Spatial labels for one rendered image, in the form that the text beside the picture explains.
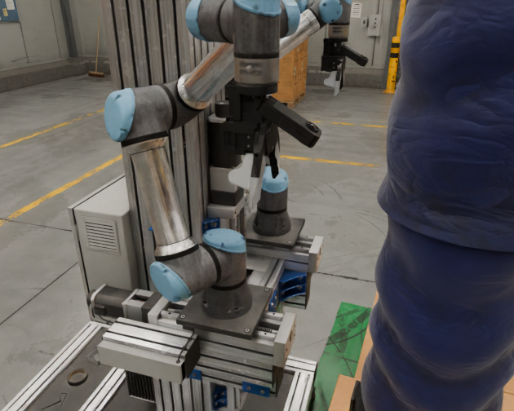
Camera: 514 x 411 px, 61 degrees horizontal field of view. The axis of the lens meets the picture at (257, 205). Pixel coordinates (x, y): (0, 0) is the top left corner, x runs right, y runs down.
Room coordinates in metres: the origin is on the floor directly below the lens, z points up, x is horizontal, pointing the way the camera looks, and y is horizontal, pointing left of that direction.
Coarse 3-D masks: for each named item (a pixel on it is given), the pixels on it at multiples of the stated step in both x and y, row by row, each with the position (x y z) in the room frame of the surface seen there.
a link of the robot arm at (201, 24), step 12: (192, 0) 0.85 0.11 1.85; (204, 0) 0.82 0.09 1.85; (216, 0) 0.80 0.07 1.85; (192, 12) 0.83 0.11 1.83; (204, 12) 0.80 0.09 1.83; (216, 12) 0.78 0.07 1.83; (192, 24) 0.83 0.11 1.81; (204, 24) 0.80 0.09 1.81; (216, 24) 0.78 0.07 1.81; (204, 36) 0.82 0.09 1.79; (216, 36) 0.79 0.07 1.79
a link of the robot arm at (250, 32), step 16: (240, 0) 0.73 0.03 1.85; (256, 0) 0.72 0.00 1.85; (272, 0) 0.73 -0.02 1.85; (224, 16) 0.76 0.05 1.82; (240, 16) 0.73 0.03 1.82; (256, 16) 0.72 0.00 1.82; (272, 16) 0.73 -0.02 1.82; (224, 32) 0.77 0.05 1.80; (240, 32) 0.73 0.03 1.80; (256, 32) 0.72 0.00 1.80; (272, 32) 0.73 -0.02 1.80; (240, 48) 0.73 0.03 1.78; (256, 48) 0.72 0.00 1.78; (272, 48) 0.73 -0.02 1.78
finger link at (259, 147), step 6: (264, 138) 0.72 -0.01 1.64; (258, 144) 0.71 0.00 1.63; (264, 144) 0.72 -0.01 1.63; (258, 150) 0.70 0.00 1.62; (264, 150) 0.72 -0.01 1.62; (258, 156) 0.71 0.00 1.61; (258, 162) 0.69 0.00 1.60; (252, 168) 0.70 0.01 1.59; (258, 168) 0.69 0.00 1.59; (252, 174) 0.69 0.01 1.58; (258, 174) 0.69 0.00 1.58
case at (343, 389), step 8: (344, 376) 0.86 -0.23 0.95; (336, 384) 0.83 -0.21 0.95; (344, 384) 0.83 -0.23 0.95; (352, 384) 0.83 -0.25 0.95; (336, 392) 0.80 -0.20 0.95; (344, 392) 0.80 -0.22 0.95; (336, 400) 0.78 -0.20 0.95; (344, 400) 0.78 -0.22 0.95; (336, 408) 0.76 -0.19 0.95; (344, 408) 0.76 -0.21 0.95
